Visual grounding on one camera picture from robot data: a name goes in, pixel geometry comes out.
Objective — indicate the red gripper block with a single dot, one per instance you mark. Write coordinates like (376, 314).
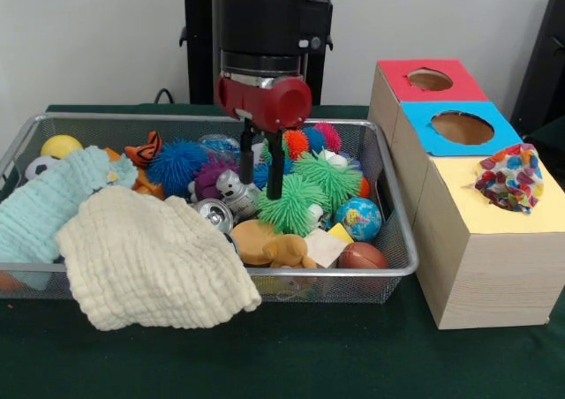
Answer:
(265, 107)

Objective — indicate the large green spiky ball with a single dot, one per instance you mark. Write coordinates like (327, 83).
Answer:
(296, 209)

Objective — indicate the cream waffle cloth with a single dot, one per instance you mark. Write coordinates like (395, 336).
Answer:
(154, 258)

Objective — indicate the mint green waffle cloth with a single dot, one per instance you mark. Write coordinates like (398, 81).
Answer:
(39, 209)

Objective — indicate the multicoloured heart print cloth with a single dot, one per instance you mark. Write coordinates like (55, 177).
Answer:
(512, 182)

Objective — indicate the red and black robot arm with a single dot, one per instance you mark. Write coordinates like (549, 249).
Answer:
(265, 24)

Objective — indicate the wooden box with three holes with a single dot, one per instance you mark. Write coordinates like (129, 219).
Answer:
(485, 275)

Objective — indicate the silver toy robot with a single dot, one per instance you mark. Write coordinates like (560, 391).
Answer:
(238, 196)

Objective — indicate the purple spiky toy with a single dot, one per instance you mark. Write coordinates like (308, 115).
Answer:
(209, 178)

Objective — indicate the blue spiky ball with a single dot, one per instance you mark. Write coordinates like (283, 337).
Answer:
(176, 165)

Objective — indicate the globe print ball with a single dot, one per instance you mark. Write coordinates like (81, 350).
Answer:
(358, 219)

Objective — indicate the orange tiger plush toy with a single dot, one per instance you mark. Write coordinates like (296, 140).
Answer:
(145, 149)

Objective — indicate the brown toy football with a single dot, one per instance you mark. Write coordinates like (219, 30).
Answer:
(363, 256)

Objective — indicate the dark green table cloth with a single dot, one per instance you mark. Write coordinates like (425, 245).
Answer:
(552, 135)
(265, 355)

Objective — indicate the black upright panel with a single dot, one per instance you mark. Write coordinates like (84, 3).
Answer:
(545, 63)

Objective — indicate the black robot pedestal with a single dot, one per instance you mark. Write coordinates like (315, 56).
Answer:
(198, 41)

